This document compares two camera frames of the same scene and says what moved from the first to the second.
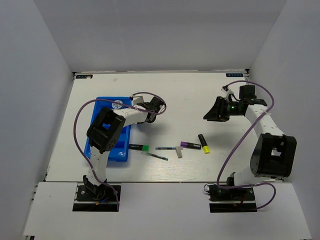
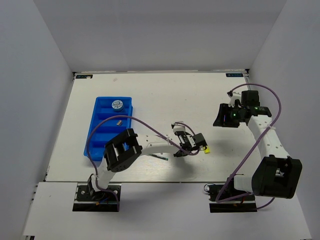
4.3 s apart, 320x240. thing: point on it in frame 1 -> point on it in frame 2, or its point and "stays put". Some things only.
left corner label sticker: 84,76 stays put
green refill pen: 155,155 stays put
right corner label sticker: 234,75 stays put
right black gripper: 217,112 -> 224,109
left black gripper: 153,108 -> 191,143
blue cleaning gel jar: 117,105 stays put
